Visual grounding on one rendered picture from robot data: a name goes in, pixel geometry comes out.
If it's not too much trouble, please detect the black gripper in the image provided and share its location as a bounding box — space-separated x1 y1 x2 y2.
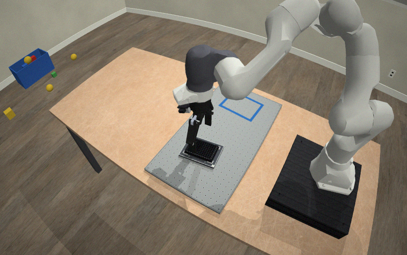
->
186 99 213 153

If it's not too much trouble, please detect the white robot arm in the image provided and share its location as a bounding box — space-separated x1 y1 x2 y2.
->
172 0 394 195

